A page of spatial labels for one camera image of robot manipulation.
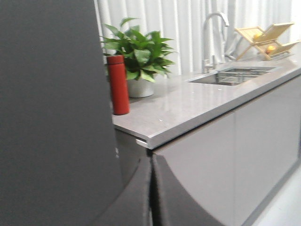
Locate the stainless steel sink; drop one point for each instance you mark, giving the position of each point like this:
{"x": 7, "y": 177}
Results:
{"x": 233, "y": 76}

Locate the red thermos bottle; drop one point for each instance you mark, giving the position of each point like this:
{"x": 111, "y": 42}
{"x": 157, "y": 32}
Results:
{"x": 118, "y": 84}

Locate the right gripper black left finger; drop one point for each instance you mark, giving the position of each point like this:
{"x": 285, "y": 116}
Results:
{"x": 114, "y": 203}

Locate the yellow fruit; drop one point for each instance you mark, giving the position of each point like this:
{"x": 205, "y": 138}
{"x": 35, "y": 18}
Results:
{"x": 256, "y": 36}

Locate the silver kitchen faucet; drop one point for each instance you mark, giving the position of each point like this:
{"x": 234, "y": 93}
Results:
{"x": 213, "y": 40}

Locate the grey kitchen counter cabinet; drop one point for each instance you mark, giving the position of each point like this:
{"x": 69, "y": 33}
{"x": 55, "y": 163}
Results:
{"x": 230, "y": 147}

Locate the wooden dish rack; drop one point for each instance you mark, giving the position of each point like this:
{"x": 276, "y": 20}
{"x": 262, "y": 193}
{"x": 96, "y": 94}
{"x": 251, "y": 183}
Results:
{"x": 269, "y": 37}

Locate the green potted plant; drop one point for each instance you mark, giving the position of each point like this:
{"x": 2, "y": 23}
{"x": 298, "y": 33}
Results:
{"x": 145, "y": 56}

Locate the orange fruit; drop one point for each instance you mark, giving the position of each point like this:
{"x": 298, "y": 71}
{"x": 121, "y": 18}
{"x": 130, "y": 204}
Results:
{"x": 270, "y": 49}

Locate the white curtain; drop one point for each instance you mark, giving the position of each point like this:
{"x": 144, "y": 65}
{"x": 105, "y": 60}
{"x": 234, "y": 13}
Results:
{"x": 182, "y": 21}

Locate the dark grey fridge door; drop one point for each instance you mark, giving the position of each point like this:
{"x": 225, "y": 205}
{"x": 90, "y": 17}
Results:
{"x": 55, "y": 112}

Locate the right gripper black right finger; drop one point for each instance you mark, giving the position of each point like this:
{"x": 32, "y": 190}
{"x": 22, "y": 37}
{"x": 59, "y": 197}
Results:
{"x": 171, "y": 204}

